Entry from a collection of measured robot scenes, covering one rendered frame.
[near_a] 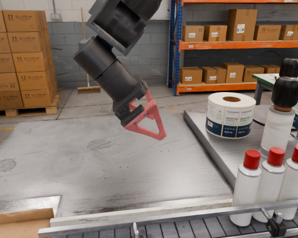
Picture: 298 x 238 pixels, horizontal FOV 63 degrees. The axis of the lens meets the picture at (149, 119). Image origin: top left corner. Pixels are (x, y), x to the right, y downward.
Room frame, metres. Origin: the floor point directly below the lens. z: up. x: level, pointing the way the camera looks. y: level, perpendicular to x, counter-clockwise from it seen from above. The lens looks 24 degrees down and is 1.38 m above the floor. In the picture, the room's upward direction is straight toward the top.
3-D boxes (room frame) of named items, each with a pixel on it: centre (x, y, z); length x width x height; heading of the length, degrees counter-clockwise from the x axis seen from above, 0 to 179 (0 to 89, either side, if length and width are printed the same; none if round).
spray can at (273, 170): (0.48, -0.30, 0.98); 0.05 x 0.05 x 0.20
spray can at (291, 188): (0.49, -0.36, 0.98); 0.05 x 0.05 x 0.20
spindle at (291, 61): (1.14, -0.67, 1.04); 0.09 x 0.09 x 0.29
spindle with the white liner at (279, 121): (0.79, -0.47, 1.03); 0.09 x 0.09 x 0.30
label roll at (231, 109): (1.01, -0.36, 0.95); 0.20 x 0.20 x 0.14
